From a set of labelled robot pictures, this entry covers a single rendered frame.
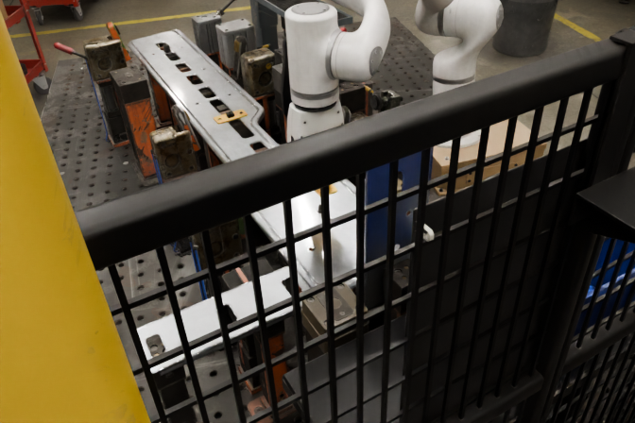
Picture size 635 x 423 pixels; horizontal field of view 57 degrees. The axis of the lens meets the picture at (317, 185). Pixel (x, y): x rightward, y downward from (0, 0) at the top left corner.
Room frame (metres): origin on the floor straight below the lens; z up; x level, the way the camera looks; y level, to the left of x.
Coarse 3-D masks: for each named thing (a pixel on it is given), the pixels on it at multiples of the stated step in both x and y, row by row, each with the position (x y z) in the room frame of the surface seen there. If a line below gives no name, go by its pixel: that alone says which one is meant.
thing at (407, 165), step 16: (400, 160) 0.67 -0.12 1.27; (416, 160) 0.69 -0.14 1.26; (432, 160) 0.70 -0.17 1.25; (368, 176) 0.65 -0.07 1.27; (384, 176) 0.66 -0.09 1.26; (416, 176) 0.69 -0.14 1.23; (368, 192) 0.65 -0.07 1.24; (384, 192) 0.66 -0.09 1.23; (384, 208) 0.66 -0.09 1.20; (400, 208) 0.67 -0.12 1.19; (368, 224) 0.65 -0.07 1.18; (384, 224) 0.66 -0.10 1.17; (400, 224) 0.68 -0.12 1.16; (368, 240) 0.65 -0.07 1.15; (384, 240) 0.66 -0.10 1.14; (400, 240) 0.68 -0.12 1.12; (368, 256) 0.65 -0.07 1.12; (368, 272) 0.65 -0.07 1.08; (368, 288) 0.65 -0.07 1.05; (368, 304) 0.65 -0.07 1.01
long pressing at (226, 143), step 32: (160, 64) 1.69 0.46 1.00; (192, 64) 1.67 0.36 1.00; (192, 96) 1.46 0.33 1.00; (224, 96) 1.44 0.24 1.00; (224, 128) 1.27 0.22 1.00; (256, 128) 1.25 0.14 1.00; (224, 160) 1.13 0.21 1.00; (352, 192) 0.97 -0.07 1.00; (352, 224) 0.87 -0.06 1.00; (320, 256) 0.78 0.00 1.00; (352, 256) 0.78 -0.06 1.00; (352, 288) 0.71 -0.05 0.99
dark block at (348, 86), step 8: (344, 88) 1.22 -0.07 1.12; (352, 88) 1.22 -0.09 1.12; (360, 88) 1.22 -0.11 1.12; (344, 96) 1.20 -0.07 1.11; (352, 96) 1.21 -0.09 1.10; (360, 96) 1.22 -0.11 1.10; (344, 104) 1.20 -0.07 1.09; (352, 104) 1.21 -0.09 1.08; (360, 104) 1.22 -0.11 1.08; (352, 112) 1.21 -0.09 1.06
